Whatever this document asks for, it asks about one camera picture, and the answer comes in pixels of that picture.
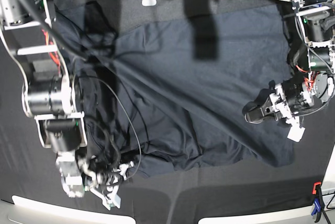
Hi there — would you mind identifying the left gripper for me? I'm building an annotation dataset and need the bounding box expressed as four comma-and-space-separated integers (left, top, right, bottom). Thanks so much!
243, 80, 314, 142

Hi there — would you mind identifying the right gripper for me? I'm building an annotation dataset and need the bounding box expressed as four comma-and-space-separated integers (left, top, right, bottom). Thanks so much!
82, 161, 135, 210

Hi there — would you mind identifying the dark grey t-shirt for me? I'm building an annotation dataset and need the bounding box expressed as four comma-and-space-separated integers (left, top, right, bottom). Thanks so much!
56, 0, 295, 177

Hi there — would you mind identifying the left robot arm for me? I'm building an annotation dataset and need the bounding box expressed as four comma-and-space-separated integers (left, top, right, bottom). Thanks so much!
245, 0, 334, 142

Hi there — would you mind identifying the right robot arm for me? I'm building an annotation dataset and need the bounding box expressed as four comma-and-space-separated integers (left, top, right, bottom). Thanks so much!
1, 0, 134, 209

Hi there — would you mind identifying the red blue clamp near right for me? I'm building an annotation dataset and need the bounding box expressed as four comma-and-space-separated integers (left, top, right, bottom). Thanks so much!
311, 182, 331, 224

